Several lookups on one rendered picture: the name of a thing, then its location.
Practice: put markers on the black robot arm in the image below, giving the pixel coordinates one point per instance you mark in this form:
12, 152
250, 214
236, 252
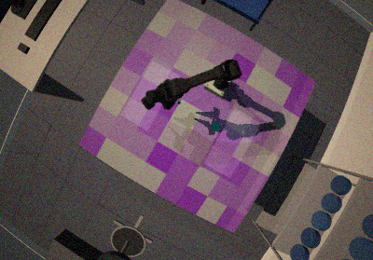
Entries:
179, 86

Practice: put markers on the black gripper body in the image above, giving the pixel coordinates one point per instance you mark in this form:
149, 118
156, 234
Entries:
146, 103

